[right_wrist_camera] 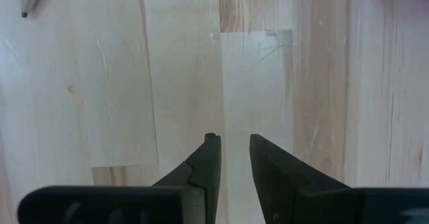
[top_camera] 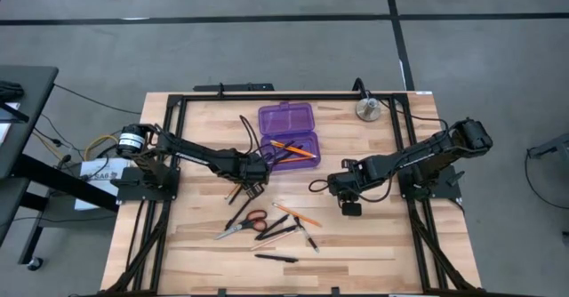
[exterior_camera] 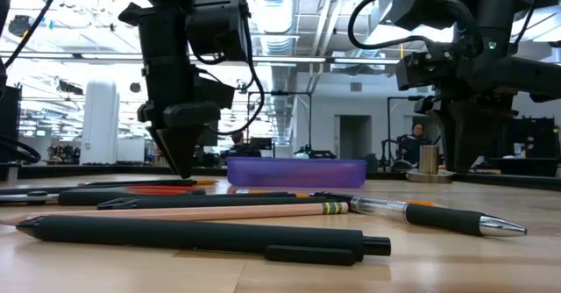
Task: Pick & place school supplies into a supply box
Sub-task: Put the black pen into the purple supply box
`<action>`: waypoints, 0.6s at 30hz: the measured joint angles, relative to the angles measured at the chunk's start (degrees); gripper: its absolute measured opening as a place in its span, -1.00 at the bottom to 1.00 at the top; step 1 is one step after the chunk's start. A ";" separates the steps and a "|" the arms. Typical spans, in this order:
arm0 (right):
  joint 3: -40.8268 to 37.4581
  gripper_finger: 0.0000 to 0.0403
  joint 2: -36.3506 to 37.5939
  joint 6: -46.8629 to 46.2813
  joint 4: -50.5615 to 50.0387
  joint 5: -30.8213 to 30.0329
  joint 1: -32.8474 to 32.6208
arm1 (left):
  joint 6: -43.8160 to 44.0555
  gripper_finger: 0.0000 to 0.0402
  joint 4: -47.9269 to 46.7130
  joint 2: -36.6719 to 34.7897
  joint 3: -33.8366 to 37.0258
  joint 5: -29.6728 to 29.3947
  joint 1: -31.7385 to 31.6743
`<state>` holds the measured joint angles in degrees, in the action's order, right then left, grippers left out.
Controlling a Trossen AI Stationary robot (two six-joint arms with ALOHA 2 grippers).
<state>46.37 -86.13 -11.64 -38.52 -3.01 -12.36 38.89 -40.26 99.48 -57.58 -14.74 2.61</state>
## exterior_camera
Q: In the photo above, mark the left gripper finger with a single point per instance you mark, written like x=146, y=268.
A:
x=158, y=140
x=184, y=148

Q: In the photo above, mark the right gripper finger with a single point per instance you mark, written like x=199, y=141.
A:
x=477, y=139

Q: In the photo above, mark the natural wood pencil green ferrule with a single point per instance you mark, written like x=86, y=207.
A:
x=197, y=214

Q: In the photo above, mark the thick matte black clip pen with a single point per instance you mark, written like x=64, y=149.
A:
x=175, y=236

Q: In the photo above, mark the clear gel pen black grip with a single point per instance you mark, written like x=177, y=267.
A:
x=442, y=220

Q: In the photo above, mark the background black robot arm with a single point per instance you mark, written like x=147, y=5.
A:
x=317, y=154

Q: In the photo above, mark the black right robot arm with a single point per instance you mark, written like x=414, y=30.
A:
x=495, y=8

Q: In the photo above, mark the purple plastic supply box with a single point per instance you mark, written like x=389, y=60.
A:
x=298, y=172

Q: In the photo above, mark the black computer monitor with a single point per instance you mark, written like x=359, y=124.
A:
x=210, y=137

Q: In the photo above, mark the white cabinet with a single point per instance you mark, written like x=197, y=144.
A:
x=130, y=150

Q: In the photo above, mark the brass cylinder weight on disc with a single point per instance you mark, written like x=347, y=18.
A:
x=428, y=159

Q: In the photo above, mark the person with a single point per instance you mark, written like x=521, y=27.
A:
x=238, y=138
x=414, y=146

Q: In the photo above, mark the white building column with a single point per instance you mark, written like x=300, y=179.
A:
x=100, y=126

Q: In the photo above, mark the black equipment rack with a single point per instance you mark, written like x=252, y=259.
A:
x=539, y=137

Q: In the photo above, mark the grey door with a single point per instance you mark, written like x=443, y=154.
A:
x=355, y=135

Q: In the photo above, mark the long ceiling light strip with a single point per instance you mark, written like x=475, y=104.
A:
x=307, y=59

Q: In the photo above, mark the black cabinet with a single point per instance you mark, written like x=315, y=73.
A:
x=9, y=122

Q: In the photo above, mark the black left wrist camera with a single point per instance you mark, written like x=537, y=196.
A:
x=217, y=27

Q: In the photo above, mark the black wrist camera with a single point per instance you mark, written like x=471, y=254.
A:
x=217, y=27
x=425, y=71

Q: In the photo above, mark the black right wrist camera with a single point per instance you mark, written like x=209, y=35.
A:
x=425, y=71

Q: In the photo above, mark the black metal frame rig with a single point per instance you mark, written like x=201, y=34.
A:
x=403, y=97
x=285, y=93

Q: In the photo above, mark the wide silver ceiling duct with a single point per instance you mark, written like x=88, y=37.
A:
x=274, y=8

